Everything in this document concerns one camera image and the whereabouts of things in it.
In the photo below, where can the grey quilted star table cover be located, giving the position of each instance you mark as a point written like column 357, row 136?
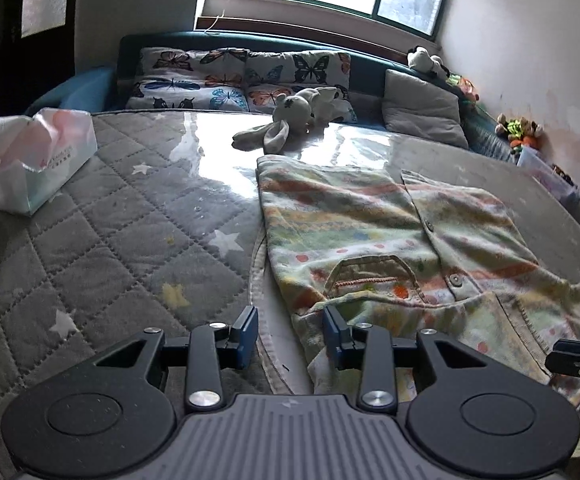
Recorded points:
column 120, row 220

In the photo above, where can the white plush rabbit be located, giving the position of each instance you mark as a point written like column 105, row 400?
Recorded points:
column 295, row 107

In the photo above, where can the panda plush toy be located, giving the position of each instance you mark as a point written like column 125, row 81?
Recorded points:
column 422, row 57

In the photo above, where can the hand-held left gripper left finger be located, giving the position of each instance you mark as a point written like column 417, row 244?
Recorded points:
column 247, row 332

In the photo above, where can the butterfly print pillow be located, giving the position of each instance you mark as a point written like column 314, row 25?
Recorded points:
column 300, row 75
column 185, row 80

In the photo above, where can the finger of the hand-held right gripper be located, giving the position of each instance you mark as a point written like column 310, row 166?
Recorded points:
column 577, row 365

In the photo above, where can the colourful plush toy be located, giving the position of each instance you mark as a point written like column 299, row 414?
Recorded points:
column 464, row 87

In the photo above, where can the soft tissue pack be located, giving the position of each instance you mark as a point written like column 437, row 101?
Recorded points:
column 45, row 160

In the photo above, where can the clear plastic storage box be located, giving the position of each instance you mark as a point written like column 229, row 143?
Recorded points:
column 544, row 172

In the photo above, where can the dark wooden door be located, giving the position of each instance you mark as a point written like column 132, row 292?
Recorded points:
column 0, row 60

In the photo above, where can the brown teddy bear toy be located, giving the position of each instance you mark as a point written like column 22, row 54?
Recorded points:
column 503, row 124

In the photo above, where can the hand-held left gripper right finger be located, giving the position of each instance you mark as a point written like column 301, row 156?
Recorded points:
column 334, row 332

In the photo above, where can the pastel patterned children's shirt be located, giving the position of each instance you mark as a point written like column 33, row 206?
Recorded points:
column 369, row 220

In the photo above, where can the orange plush toy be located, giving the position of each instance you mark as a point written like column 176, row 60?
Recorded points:
column 524, row 142

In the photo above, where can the grey pillow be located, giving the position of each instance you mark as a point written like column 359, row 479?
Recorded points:
column 419, row 105

